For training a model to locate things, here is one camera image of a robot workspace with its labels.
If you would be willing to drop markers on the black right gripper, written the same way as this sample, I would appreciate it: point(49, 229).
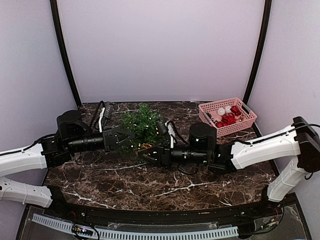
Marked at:
point(163, 158)

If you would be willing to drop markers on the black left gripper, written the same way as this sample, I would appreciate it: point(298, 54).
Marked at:
point(110, 140)

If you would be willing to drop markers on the red gold drum ornament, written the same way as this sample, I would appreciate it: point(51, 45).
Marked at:
point(144, 148)

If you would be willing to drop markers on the small green christmas tree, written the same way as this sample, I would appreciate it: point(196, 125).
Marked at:
point(143, 124)

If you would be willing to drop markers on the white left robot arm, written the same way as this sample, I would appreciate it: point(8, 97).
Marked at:
point(26, 159)

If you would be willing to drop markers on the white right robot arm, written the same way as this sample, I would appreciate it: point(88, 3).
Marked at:
point(300, 141)

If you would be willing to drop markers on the white ball ornament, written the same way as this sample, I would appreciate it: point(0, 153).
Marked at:
point(224, 110)

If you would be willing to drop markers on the pink plastic basket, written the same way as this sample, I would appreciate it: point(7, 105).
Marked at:
point(208, 115)

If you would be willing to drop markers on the red ornaments in basket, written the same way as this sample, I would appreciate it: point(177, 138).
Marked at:
point(230, 118)

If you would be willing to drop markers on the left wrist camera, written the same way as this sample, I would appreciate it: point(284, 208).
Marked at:
point(104, 115)

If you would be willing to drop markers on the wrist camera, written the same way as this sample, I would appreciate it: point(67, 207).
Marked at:
point(104, 115)
point(166, 129)

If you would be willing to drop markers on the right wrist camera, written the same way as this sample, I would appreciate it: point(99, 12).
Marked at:
point(166, 129)

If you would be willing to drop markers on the white perforated cable tray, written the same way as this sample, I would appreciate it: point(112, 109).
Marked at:
point(125, 231)

